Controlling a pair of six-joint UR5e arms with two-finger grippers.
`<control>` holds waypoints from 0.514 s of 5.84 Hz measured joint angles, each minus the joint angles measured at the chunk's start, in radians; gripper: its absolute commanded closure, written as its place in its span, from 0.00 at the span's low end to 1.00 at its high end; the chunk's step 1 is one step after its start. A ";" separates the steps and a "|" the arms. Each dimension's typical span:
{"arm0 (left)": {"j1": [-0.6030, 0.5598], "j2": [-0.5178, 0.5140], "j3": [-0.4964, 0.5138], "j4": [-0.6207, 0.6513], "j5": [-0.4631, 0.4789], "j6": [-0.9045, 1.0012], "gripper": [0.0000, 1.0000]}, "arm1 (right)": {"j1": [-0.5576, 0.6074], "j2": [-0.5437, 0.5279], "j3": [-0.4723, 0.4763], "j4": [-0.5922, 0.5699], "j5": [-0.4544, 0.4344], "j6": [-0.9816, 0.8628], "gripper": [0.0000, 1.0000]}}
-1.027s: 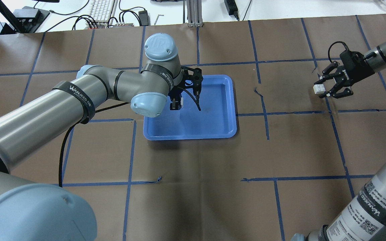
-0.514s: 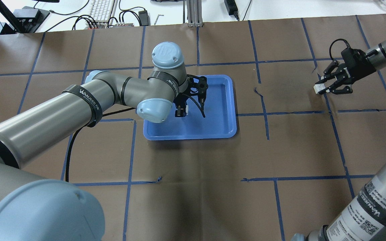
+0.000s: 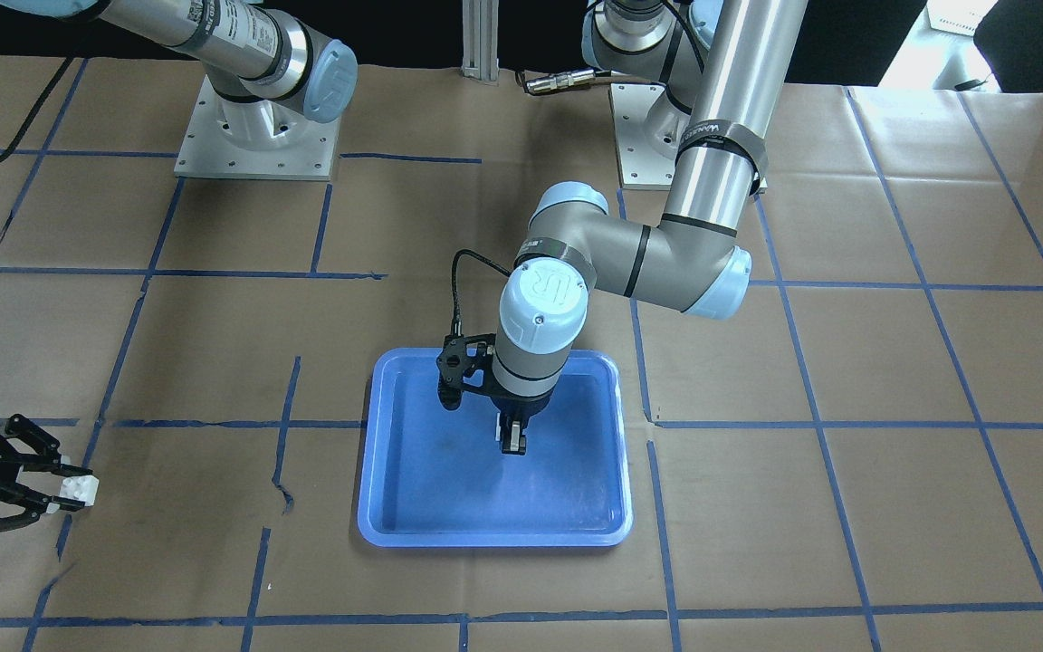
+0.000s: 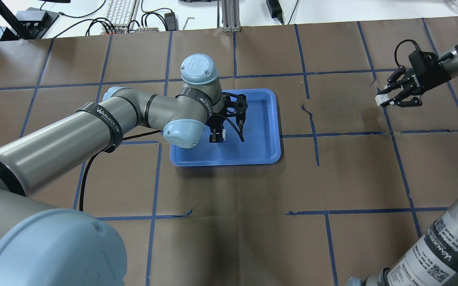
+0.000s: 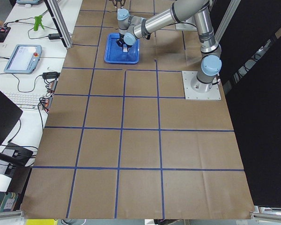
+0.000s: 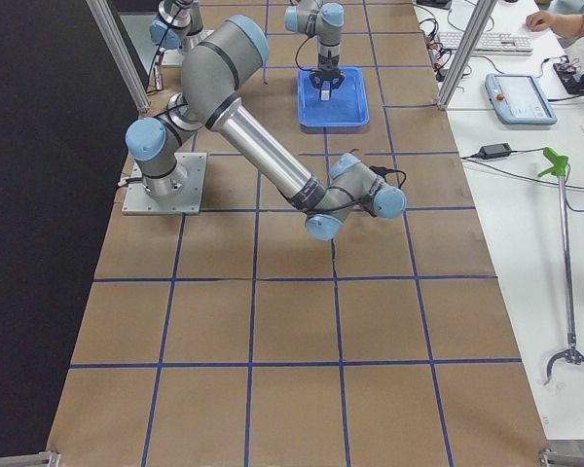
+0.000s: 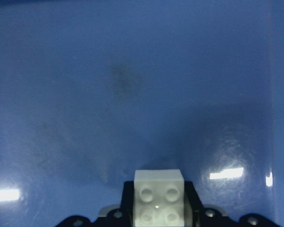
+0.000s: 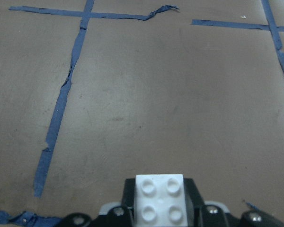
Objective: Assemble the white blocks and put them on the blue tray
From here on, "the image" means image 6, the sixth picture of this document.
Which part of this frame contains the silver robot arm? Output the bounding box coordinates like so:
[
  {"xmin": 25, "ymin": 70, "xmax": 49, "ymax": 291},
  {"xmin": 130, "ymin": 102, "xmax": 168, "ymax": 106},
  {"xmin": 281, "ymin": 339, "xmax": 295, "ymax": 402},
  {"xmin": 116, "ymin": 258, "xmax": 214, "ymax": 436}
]
[
  {"xmin": 126, "ymin": 15, "xmax": 407, "ymax": 240},
  {"xmin": 149, "ymin": 1, "xmax": 345, "ymax": 100}
]

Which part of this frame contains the aluminium frame post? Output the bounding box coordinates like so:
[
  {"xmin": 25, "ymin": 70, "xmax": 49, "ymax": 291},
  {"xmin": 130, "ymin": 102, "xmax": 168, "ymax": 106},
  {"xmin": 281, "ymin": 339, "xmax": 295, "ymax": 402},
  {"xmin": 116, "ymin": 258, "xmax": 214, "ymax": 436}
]
[{"xmin": 436, "ymin": 0, "xmax": 496, "ymax": 110}]

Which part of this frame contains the blue teach pendant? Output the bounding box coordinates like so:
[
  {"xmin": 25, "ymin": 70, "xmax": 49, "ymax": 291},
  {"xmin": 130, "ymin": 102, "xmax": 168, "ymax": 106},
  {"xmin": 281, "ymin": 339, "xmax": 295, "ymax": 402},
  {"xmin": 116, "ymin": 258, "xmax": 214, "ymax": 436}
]
[{"xmin": 485, "ymin": 74, "xmax": 557, "ymax": 126}]

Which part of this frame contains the white keyboard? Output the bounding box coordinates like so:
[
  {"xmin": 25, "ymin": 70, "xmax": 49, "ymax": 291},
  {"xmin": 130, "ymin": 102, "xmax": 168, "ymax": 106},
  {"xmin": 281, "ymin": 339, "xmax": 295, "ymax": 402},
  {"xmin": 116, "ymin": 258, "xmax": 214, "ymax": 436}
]
[{"xmin": 438, "ymin": 31, "xmax": 533, "ymax": 54}]

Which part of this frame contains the person hand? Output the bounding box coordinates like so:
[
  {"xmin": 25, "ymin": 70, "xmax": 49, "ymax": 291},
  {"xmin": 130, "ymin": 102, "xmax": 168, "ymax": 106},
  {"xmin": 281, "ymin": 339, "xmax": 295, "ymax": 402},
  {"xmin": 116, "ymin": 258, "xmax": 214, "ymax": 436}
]
[{"xmin": 525, "ymin": 11, "xmax": 557, "ymax": 32}]

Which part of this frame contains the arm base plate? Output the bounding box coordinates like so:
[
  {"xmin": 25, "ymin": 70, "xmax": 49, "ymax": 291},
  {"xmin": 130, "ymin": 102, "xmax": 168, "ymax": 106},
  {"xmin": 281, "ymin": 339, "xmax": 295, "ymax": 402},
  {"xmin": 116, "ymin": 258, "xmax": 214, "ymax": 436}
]
[{"xmin": 122, "ymin": 152, "xmax": 207, "ymax": 215}]

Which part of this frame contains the black power adapter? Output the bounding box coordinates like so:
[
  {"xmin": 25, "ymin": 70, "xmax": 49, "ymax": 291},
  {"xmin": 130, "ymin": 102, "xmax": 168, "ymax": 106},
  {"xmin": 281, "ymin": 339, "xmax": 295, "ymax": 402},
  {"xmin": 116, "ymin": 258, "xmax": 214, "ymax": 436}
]
[{"xmin": 479, "ymin": 143, "xmax": 513, "ymax": 160}]

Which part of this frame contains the green grabber tool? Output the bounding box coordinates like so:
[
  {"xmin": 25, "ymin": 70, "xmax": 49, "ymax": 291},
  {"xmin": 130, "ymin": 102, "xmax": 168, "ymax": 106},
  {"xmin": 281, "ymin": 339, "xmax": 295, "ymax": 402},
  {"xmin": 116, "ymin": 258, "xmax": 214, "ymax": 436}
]
[{"xmin": 538, "ymin": 147, "xmax": 584, "ymax": 384}]

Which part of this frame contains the blue plastic tray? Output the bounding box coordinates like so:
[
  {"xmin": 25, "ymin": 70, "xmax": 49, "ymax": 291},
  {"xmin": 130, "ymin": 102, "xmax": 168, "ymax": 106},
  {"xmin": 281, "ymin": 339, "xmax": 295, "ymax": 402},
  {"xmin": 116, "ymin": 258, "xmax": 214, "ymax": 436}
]
[{"xmin": 297, "ymin": 66, "xmax": 370, "ymax": 128}]

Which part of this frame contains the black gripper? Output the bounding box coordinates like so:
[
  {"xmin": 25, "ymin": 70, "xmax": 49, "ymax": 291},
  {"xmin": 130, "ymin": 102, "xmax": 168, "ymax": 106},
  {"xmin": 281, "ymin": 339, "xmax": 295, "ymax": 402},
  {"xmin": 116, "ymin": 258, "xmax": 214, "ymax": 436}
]
[{"xmin": 309, "ymin": 56, "xmax": 346, "ymax": 96}]

